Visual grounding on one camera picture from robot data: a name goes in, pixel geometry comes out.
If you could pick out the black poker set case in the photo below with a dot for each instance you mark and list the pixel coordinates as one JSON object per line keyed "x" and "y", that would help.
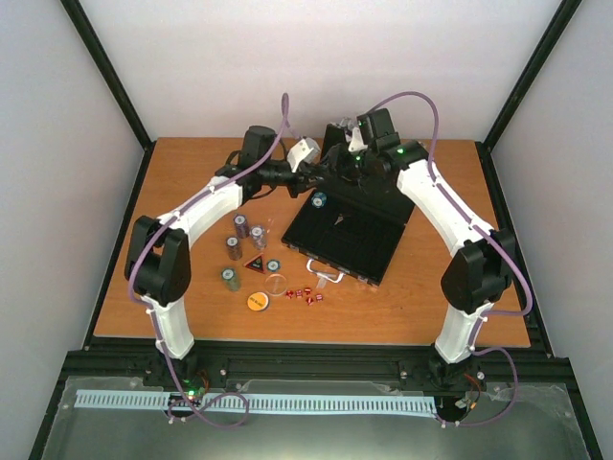
{"x": 376, "y": 211}

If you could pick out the single blue poker chip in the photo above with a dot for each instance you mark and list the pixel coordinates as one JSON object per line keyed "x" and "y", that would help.
{"x": 273, "y": 265}

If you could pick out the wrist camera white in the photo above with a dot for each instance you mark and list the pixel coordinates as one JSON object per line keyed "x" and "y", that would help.
{"x": 304, "y": 151}
{"x": 356, "y": 143}

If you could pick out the black aluminium frame rail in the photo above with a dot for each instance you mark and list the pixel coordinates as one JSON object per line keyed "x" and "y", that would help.
{"x": 224, "y": 364}

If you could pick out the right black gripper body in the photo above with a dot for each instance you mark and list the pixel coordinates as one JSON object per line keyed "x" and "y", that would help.
{"x": 354, "y": 170}

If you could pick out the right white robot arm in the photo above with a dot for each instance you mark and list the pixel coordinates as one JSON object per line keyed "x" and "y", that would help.
{"x": 481, "y": 257}

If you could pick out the triangular all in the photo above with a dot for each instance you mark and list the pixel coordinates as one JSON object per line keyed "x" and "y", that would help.
{"x": 256, "y": 263}

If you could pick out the purple chip stack rear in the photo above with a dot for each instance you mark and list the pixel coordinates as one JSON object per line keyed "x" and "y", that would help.
{"x": 241, "y": 226}

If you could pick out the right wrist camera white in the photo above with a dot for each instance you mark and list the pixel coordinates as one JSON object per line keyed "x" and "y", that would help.
{"x": 356, "y": 143}

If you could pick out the blue chip stack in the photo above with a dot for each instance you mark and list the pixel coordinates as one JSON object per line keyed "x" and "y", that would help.
{"x": 318, "y": 200}

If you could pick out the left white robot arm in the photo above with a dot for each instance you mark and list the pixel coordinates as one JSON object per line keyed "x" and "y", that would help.
{"x": 158, "y": 264}

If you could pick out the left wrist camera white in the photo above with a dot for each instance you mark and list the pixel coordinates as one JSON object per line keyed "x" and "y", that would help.
{"x": 304, "y": 151}

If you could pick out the orange big blind button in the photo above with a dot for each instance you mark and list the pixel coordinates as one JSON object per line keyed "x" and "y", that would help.
{"x": 258, "y": 301}

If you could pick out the clear round dealer button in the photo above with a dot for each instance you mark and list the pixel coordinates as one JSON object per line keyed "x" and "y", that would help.
{"x": 275, "y": 284}

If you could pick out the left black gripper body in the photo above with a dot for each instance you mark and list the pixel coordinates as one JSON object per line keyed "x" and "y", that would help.
{"x": 294, "y": 188}

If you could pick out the purple chip stack right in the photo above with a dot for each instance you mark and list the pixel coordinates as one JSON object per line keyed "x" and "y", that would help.
{"x": 258, "y": 236}

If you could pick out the green chip stack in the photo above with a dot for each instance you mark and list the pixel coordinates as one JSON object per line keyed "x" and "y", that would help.
{"x": 230, "y": 279}

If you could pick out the light blue slotted cable duct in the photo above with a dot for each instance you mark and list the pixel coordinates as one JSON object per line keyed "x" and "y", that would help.
{"x": 261, "y": 404}

